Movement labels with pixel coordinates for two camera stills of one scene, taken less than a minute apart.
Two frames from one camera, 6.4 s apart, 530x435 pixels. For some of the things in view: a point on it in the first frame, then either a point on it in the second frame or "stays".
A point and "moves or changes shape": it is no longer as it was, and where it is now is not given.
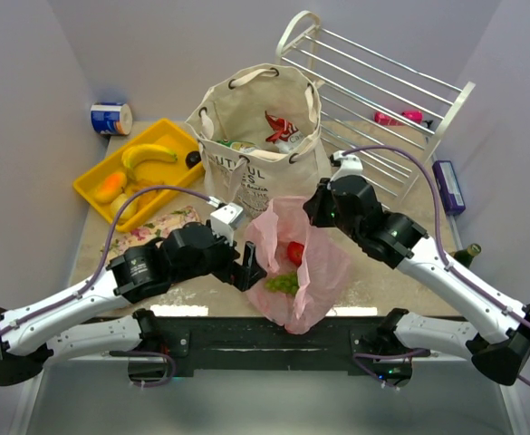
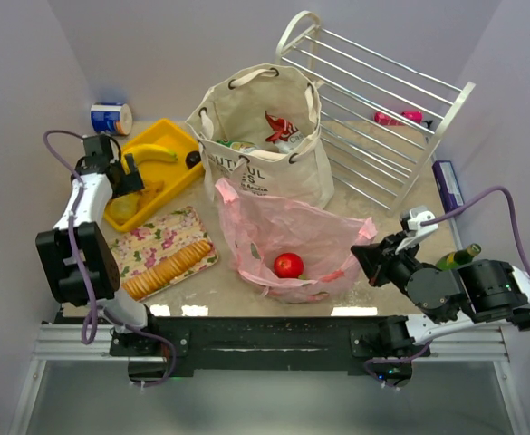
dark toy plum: x=192 y=158 stays
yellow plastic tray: x=165 y=156 stays
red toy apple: x=295 y=252 to x=288 y=265
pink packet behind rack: x=384 y=119 stays
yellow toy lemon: x=128 y=212 stays
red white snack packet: x=284 y=134 stays
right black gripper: x=318 y=207 to x=378 y=261
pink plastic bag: x=307 y=265 moves or changes shape
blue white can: x=109 y=118 stays
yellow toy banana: x=134 y=154 stays
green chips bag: x=238 y=144 stays
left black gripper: x=236 y=265 to x=129 y=177
